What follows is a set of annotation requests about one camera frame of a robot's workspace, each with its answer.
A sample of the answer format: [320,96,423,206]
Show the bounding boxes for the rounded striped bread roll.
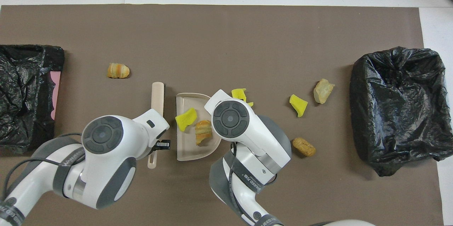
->
[107,63,130,79]

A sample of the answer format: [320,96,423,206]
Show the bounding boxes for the black trash bag bin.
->
[350,46,447,177]

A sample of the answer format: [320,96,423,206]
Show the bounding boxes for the striped bread chunk pale face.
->
[195,120,213,146]

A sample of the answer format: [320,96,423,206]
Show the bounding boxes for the notched yellow sponge piece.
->
[231,88,254,108]

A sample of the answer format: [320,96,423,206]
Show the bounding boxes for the pink plastic bin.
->
[50,71,61,120]

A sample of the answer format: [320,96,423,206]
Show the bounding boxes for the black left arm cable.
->
[0,132,85,202]

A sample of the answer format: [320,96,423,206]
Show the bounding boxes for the beige hand brush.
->
[147,82,165,169]

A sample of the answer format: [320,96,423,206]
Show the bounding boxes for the brown peanut shaped bread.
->
[292,137,316,157]

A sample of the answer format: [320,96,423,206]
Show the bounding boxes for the beige plastic dustpan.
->
[176,93,222,162]

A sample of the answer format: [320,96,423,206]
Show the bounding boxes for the yellow sponge wedge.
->
[289,94,308,118]

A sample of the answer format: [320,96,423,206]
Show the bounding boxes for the black bag over pink bin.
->
[0,45,65,155]

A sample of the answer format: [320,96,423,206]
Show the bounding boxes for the brown table mat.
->
[0,4,445,226]

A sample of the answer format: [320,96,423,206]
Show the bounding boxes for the green and yellow sponge piece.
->
[175,108,198,132]

